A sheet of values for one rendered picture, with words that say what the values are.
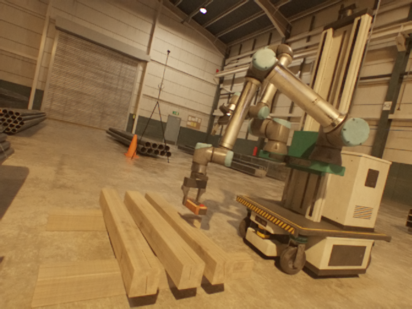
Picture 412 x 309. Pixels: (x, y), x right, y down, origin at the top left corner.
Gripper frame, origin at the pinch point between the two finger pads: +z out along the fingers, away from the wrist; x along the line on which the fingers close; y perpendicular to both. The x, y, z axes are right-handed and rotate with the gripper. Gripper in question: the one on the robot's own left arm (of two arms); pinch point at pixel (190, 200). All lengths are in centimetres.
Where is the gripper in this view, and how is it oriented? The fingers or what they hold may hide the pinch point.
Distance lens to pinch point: 138.1
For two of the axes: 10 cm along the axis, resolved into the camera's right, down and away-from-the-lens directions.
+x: -8.3, -1.7, -5.3
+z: -2.2, 9.7, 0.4
